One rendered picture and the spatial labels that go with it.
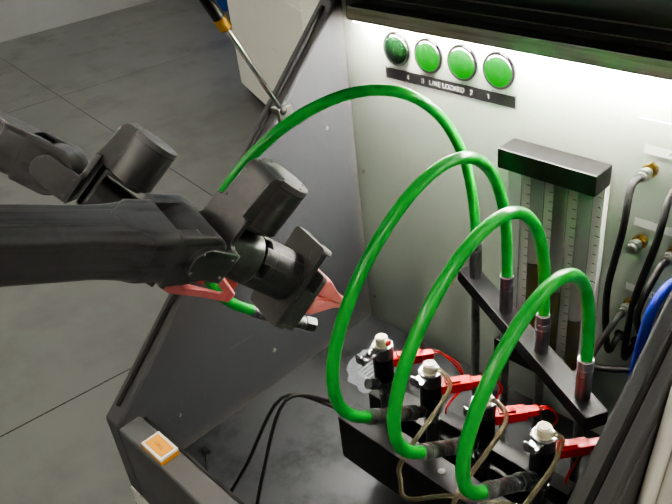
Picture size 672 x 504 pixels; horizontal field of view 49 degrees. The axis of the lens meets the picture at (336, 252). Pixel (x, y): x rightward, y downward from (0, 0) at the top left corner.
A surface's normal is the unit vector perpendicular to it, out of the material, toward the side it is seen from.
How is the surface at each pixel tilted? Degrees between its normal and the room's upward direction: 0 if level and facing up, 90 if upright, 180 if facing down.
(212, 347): 90
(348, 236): 90
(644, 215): 90
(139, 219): 36
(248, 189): 47
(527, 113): 90
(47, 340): 0
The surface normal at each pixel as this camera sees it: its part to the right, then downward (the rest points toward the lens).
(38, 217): 0.49, -0.77
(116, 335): -0.10, -0.83
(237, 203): -0.43, -0.19
